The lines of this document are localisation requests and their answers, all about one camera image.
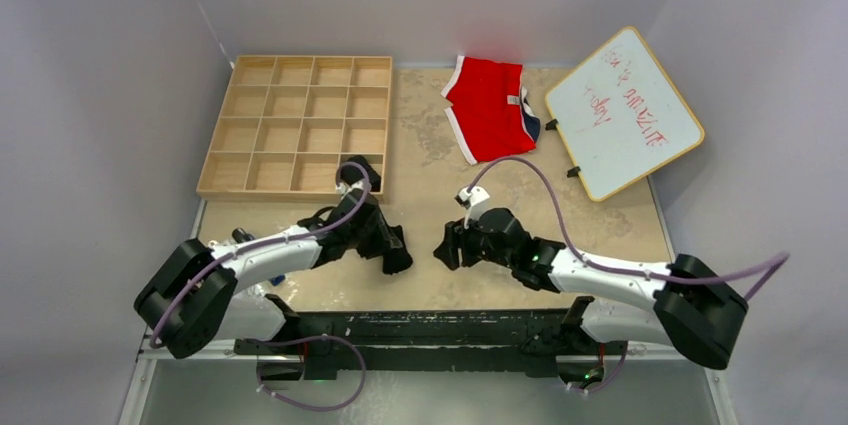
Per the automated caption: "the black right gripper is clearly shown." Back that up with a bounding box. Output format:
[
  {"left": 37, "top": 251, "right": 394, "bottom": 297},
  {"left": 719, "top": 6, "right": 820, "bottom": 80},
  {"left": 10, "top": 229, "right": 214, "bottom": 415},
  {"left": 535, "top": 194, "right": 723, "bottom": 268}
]
[{"left": 435, "top": 208, "right": 515, "bottom": 272}]

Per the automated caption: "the black striped underwear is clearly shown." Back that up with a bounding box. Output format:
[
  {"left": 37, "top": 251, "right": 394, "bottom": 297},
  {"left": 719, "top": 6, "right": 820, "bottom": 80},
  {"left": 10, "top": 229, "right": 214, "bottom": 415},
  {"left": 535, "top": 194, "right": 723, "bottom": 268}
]
[{"left": 336, "top": 155, "right": 382, "bottom": 192}]

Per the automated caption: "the plain black underwear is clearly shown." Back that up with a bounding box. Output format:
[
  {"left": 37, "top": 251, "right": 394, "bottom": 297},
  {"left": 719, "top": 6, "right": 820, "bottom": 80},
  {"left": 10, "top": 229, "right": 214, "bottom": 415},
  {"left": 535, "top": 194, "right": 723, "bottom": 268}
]
[{"left": 382, "top": 225, "right": 414, "bottom": 275}]

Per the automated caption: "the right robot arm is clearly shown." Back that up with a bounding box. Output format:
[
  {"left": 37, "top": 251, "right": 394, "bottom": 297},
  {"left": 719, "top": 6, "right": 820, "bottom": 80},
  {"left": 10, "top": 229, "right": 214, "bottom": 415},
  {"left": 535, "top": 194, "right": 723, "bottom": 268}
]
[{"left": 433, "top": 208, "right": 748, "bottom": 370}]

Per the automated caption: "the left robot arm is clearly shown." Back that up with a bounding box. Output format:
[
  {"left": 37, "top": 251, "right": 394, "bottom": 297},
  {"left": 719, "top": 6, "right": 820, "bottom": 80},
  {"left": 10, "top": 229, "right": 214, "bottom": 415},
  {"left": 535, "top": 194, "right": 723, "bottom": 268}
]
[{"left": 133, "top": 191, "right": 413, "bottom": 359}]

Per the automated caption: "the red white blue underwear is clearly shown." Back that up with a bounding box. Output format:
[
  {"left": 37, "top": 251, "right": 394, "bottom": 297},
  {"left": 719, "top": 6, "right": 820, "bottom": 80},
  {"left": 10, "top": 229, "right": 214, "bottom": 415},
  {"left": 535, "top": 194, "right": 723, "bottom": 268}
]
[{"left": 441, "top": 55, "right": 542, "bottom": 165}]

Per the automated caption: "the wooden compartment tray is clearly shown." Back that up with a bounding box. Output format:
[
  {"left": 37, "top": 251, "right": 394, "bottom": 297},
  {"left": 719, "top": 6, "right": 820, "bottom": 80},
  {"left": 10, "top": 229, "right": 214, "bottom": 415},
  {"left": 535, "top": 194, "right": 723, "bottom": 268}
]
[{"left": 196, "top": 55, "right": 393, "bottom": 203}]

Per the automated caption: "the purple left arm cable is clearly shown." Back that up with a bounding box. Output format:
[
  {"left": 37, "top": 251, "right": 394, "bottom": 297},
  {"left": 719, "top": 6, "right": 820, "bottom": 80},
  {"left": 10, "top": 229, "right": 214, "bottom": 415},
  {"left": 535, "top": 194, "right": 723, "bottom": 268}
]
[{"left": 148, "top": 160, "right": 372, "bottom": 413}]

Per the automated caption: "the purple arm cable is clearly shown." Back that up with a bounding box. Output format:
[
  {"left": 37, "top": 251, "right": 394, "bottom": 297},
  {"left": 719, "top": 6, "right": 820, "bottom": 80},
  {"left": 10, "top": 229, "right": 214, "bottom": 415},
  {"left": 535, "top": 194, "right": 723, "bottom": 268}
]
[
  {"left": 148, "top": 160, "right": 372, "bottom": 413},
  {"left": 463, "top": 155, "right": 791, "bottom": 397}
]

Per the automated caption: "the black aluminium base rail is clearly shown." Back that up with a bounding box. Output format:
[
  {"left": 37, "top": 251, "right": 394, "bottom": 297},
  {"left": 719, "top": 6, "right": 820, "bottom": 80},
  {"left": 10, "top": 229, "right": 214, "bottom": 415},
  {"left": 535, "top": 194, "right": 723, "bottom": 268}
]
[{"left": 135, "top": 305, "right": 704, "bottom": 384}]

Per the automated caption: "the white board with wooden frame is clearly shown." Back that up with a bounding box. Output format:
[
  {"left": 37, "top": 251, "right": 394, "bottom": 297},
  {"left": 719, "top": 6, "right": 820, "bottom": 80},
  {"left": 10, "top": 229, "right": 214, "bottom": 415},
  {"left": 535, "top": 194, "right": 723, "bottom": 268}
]
[{"left": 545, "top": 26, "right": 705, "bottom": 202}]

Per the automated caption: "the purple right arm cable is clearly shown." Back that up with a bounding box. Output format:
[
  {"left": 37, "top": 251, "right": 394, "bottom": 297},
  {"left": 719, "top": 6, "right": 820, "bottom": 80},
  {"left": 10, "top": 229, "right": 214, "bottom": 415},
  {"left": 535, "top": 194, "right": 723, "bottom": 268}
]
[{"left": 463, "top": 155, "right": 791, "bottom": 397}]

